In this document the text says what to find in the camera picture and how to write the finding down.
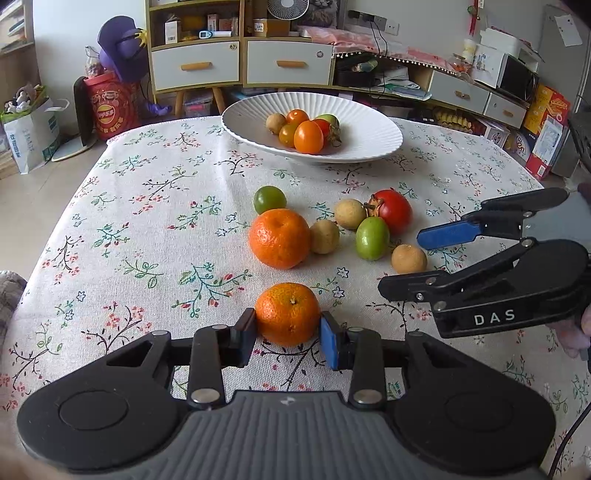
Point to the red tomato with dry calyx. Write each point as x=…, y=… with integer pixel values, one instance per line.
x=395, y=210

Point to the white blue thermometer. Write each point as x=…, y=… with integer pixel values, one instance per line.
x=212, y=34

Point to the clear storage box pink contents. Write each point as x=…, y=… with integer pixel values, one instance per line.
x=198, y=105

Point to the white paper note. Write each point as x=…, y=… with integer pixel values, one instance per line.
x=567, y=30

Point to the yellow cherry tomato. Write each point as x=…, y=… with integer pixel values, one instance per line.
x=286, y=135

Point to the low wooden bench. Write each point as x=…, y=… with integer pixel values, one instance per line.
x=418, y=78

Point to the orange cherry tomato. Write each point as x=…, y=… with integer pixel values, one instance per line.
x=298, y=115
x=308, y=137

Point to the stack of papers and bags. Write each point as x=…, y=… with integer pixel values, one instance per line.
x=401, y=85

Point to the wooden cabinet with shelves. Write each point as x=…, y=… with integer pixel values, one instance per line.
x=242, y=18

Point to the grey refrigerator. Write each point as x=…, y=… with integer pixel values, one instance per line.
x=577, y=83

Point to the framed cat picture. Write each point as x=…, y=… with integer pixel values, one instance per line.
x=323, y=11

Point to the purple plush toy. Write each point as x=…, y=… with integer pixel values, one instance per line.
x=115, y=37

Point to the grey knitted cushion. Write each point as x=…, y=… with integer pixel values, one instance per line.
x=9, y=295

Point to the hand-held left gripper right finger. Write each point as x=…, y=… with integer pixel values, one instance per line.
x=330, y=341

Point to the orange mandarin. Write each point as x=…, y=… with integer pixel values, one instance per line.
x=287, y=314
x=279, y=238

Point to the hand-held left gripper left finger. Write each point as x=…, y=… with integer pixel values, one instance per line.
x=247, y=339

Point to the red tomato with green stem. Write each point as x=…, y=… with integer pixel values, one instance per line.
x=328, y=133

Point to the grey plush toys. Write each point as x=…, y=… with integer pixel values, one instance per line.
x=21, y=99

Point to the white printed box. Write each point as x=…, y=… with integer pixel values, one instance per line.
x=493, y=134

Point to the red hanging ornament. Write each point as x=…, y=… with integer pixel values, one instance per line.
x=472, y=9

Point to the brown cardboard box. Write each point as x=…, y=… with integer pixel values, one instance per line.
x=272, y=27

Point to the yellow egg carton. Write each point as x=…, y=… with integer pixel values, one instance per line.
x=455, y=121

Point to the black bag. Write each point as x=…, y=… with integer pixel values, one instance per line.
x=353, y=78

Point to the white bench drawer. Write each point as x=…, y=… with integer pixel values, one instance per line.
x=457, y=92
x=505, y=111

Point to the tan longan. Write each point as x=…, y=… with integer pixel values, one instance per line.
x=275, y=123
x=324, y=236
x=350, y=213
x=409, y=258

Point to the red yellow cardboard box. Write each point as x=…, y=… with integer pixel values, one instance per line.
x=549, y=138

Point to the white paper shopping bag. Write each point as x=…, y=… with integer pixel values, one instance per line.
x=32, y=138

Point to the wall socket with black plugs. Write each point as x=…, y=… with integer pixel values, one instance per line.
x=360, y=17

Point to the white ribbed plate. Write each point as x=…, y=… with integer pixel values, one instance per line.
x=369, y=134

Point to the pink cloth with pompoms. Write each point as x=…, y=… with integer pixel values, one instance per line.
x=351, y=39

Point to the oval green jujube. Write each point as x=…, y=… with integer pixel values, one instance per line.
x=330, y=119
x=372, y=238

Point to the small pink box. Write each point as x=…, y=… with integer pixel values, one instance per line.
x=221, y=23

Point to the red printed bucket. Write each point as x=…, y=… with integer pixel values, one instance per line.
x=108, y=110

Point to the small white desk fan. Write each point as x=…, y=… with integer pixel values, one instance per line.
x=288, y=7

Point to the floral tablecloth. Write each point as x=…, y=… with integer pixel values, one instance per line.
x=138, y=230

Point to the jar with orange contents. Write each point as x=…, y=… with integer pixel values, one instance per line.
x=460, y=63

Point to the white carton box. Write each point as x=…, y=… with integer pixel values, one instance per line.
x=172, y=31

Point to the black panel on white base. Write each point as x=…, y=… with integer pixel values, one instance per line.
x=83, y=110

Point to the white microwave oven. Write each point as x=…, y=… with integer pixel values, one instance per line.
x=517, y=78

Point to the white wall socket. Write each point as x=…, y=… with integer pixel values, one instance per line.
x=380, y=25

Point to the small round green tomato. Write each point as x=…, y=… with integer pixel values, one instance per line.
x=269, y=199

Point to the wooden bookshelf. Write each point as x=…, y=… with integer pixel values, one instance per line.
x=23, y=46

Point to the person's right hand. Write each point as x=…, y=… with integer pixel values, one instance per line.
x=575, y=337

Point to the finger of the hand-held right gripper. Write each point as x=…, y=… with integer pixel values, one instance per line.
x=448, y=234
x=415, y=287

